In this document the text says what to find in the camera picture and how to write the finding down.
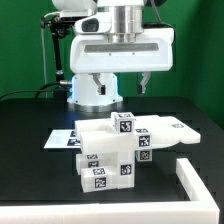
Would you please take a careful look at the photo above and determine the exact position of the grey mounted camera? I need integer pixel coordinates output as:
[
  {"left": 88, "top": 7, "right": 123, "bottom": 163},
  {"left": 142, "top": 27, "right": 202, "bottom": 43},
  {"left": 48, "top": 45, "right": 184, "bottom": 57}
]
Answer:
[{"left": 58, "top": 9, "right": 94, "bottom": 20}]

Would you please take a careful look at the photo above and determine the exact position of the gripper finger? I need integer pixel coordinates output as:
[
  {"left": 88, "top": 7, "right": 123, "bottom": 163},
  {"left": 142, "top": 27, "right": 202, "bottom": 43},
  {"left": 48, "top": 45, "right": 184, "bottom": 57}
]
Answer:
[
  {"left": 92, "top": 73, "right": 106, "bottom": 95},
  {"left": 137, "top": 72, "right": 151, "bottom": 94}
]

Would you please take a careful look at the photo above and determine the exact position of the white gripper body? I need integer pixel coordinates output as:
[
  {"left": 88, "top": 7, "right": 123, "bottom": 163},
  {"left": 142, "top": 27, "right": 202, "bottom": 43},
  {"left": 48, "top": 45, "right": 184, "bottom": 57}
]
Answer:
[{"left": 70, "top": 28, "right": 174, "bottom": 74}]

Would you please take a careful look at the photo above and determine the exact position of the white tagged cube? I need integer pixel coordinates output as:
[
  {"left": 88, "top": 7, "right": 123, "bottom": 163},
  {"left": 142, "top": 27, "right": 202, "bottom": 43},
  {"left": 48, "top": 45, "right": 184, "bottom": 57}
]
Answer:
[
  {"left": 111, "top": 112, "right": 135, "bottom": 134},
  {"left": 135, "top": 150, "right": 152, "bottom": 162}
]

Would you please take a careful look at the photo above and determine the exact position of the white U-shaped fence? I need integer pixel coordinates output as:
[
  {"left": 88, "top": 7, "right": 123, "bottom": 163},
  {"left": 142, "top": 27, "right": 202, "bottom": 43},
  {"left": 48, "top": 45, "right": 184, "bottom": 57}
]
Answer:
[{"left": 0, "top": 158, "right": 220, "bottom": 224}]

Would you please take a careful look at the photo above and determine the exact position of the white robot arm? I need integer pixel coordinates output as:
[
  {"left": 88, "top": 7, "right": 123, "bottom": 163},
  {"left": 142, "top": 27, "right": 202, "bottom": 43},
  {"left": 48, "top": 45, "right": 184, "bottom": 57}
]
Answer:
[{"left": 52, "top": 0, "right": 174, "bottom": 112}]

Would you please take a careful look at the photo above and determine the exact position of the black cable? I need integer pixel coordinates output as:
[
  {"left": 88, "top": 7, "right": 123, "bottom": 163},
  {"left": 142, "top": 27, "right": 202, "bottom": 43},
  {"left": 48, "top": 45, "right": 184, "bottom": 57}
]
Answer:
[{"left": 0, "top": 81, "right": 64, "bottom": 102}]

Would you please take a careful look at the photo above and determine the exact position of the white chair back frame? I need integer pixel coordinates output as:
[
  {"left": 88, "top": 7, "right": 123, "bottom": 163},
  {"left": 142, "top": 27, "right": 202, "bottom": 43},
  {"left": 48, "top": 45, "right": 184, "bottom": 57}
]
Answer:
[{"left": 75, "top": 115, "right": 201, "bottom": 155}]

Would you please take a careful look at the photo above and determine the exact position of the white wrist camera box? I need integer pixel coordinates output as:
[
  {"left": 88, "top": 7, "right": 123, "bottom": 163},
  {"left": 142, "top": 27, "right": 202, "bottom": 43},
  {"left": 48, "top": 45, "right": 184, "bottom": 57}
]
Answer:
[{"left": 75, "top": 12, "right": 112, "bottom": 34}]

